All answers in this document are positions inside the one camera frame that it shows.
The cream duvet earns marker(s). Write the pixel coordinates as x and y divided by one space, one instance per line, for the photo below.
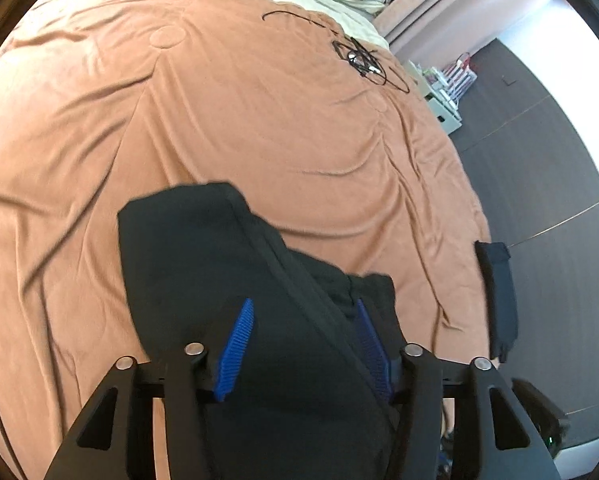
359 27

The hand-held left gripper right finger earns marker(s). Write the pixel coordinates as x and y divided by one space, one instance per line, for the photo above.
374 355

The folded black pants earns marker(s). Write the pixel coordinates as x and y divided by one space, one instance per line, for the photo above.
502 300

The pink curtain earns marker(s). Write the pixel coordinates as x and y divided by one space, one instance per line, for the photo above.
454 5

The white nightstand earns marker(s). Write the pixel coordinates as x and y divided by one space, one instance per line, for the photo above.
444 115

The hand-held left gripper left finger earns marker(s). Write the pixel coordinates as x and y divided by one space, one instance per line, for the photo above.
234 345

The black shorts pants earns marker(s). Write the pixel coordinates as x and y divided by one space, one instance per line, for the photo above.
189 260

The brown blanket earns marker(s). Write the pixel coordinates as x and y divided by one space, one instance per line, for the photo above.
229 110

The striped bag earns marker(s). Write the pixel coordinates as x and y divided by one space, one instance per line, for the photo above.
459 72

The wall switch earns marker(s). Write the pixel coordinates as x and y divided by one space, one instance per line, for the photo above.
505 80

